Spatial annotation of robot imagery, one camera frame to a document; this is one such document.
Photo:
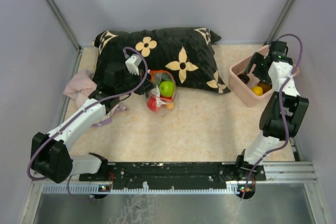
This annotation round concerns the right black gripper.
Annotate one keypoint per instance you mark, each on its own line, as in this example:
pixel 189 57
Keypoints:
pixel 256 59

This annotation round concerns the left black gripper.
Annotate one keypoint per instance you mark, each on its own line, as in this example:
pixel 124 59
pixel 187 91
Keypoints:
pixel 146 85

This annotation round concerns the yellow toy lemon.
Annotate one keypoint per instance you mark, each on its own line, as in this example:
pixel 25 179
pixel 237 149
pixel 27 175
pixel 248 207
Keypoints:
pixel 257 90

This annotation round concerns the red toy apple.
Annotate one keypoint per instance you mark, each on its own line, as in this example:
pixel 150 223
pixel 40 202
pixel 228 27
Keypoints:
pixel 152 104

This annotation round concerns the clear zip bag orange zipper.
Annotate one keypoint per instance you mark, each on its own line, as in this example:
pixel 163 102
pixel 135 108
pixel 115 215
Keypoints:
pixel 160 98

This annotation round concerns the light green toy fruit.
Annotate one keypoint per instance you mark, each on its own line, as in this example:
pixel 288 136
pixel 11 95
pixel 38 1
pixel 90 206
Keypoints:
pixel 166 88

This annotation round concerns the red yellow toy mango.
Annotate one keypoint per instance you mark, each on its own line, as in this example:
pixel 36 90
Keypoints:
pixel 168 102

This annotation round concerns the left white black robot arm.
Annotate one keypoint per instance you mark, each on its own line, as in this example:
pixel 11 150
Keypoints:
pixel 50 152

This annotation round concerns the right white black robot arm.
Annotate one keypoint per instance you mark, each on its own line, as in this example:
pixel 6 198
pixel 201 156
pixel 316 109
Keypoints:
pixel 284 112

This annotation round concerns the dark mangosteen toy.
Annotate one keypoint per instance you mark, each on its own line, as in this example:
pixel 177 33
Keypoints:
pixel 244 78

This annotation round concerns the brown toy fruit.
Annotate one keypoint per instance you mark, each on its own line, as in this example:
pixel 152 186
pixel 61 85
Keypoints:
pixel 265 87

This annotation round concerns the pink plastic bin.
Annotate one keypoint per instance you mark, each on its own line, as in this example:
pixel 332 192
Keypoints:
pixel 241 87

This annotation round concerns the pink purple cloth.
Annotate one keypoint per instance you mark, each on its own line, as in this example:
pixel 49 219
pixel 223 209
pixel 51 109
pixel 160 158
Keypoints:
pixel 80 87

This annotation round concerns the black floral pillow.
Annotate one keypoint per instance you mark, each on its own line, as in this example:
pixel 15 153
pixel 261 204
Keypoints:
pixel 185 52

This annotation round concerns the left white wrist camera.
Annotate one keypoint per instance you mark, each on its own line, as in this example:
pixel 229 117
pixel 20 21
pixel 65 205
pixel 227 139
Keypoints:
pixel 132 64

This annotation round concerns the right aluminium corner post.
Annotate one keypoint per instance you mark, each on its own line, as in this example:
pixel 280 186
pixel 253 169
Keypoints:
pixel 278 24

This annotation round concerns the aluminium corner post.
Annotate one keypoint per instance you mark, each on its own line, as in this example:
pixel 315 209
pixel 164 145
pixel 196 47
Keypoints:
pixel 63 23
pixel 278 24

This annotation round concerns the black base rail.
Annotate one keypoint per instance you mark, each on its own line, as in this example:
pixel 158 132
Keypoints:
pixel 176 176

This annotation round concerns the left aluminium corner post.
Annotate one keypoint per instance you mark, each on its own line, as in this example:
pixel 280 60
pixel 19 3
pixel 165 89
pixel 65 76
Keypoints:
pixel 63 23

